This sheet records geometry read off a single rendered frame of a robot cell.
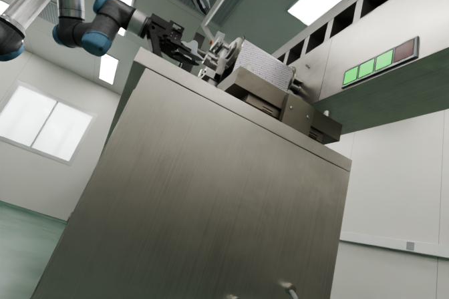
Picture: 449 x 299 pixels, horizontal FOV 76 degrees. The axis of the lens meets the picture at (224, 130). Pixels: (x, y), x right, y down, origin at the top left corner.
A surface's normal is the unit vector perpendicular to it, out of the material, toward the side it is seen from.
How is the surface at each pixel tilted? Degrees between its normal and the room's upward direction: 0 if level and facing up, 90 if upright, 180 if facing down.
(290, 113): 90
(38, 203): 90
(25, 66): 90
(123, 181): 90
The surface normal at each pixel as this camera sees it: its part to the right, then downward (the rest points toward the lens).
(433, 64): -0.30, 0.89
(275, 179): 0.42, -0.20
